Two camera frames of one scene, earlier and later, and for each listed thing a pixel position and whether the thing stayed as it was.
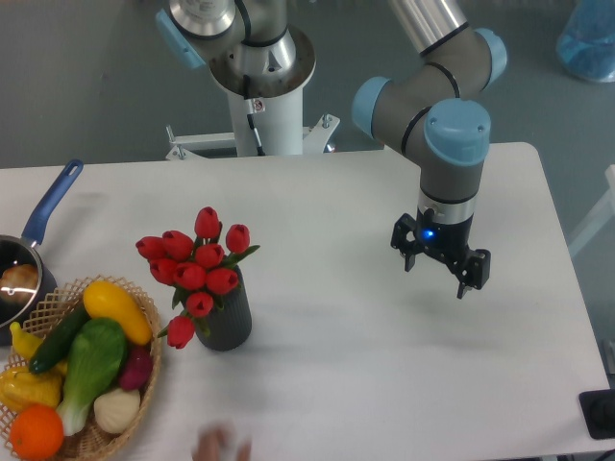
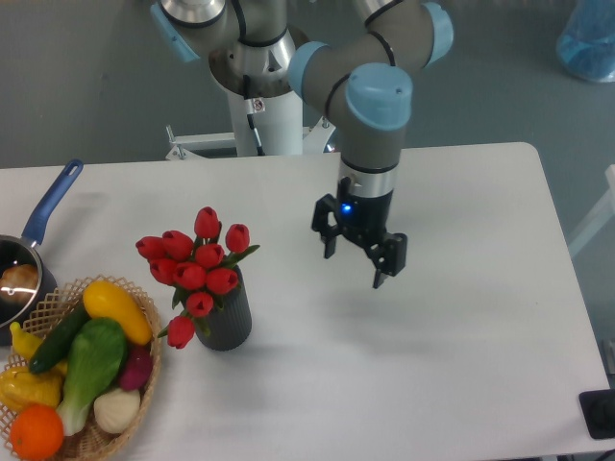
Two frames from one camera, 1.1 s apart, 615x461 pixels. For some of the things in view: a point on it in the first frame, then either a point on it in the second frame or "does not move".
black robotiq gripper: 449,242 → 363,218
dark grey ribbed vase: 229,326 does not move
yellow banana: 24,342 does not move
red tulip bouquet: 197,270 does not move
